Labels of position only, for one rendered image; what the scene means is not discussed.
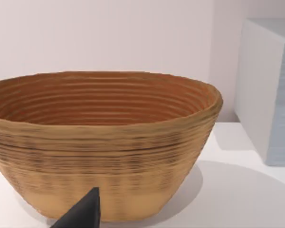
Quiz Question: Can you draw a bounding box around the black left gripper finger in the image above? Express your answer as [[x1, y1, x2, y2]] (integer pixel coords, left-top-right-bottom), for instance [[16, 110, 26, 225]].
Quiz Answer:
[[49, 187, 101, 228]]

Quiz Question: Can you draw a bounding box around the pale grey box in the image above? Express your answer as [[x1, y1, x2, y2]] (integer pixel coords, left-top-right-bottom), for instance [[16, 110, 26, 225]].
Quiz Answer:
[[233, 18, 285, 167]]

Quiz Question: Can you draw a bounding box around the brown woven basket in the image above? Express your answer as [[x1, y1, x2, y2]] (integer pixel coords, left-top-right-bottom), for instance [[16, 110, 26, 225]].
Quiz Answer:
[[0, 70, 224, 223]]

